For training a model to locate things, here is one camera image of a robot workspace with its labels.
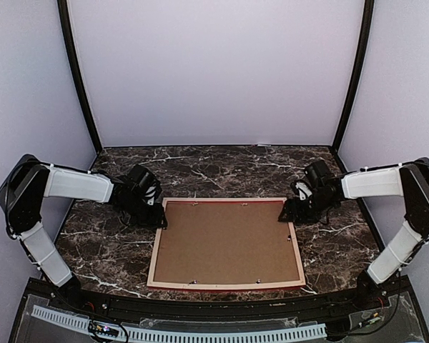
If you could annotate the small circuit board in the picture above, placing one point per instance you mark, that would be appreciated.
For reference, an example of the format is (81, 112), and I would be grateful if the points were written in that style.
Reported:
(99, 329)

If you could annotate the left black corner post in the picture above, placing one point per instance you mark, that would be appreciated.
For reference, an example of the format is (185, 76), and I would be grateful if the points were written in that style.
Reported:
(76, 74)

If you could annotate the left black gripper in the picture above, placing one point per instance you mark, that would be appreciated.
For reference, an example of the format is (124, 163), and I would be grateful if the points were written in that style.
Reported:
(155, 221)

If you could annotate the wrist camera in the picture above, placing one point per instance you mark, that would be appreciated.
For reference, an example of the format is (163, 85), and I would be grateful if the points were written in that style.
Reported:
(143, 182)
(318, 173)

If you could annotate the right black corner post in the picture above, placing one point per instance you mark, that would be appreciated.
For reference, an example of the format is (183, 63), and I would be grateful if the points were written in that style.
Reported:
(357, 68)

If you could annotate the black corner post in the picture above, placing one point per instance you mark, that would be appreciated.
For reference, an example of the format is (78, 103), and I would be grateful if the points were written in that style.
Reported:
(357, 68)
(76, 74)

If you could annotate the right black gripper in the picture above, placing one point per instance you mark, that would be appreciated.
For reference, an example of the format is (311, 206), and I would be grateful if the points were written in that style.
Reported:
(289, 206)

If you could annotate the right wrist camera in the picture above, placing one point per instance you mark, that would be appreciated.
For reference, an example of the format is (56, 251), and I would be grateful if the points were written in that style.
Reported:
(318, 173)

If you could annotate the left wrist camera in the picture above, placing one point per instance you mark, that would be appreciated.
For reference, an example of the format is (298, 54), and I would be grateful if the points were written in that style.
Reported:
(143, 182)

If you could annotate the white slotted cable duct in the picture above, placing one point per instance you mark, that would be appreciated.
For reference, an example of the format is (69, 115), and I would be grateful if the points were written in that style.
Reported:
(159, 330)

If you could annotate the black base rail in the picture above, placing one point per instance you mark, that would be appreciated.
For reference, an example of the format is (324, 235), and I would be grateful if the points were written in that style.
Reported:
(329, 307)

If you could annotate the brown backing board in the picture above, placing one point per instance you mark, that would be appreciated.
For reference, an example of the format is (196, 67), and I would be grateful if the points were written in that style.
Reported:
(225, 244)

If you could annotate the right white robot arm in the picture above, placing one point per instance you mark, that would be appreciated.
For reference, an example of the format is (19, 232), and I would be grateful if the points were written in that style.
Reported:
(408, 180)

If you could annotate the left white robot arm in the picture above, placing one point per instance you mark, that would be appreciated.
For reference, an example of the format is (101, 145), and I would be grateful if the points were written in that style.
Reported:
(31, 181)

